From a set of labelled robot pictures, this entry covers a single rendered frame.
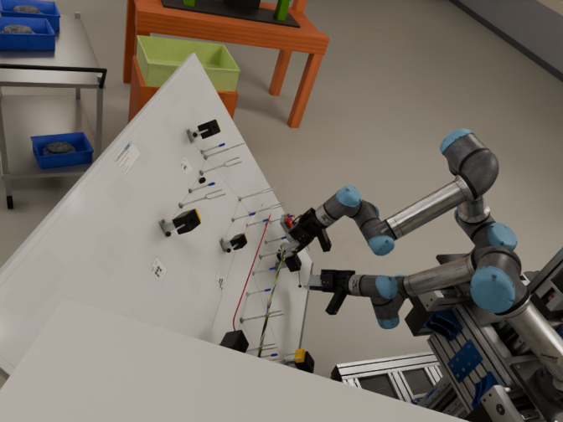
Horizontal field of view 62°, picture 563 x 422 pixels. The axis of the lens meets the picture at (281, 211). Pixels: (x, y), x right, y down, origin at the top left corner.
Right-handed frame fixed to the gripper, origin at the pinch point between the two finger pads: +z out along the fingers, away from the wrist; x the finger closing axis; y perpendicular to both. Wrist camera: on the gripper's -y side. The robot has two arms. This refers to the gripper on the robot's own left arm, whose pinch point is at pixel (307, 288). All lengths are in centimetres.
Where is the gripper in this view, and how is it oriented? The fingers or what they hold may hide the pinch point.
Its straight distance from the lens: 179.5
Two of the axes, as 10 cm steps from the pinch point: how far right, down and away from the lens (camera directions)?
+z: -7.7, 0.6, 6.4
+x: -6.4, -1.6, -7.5
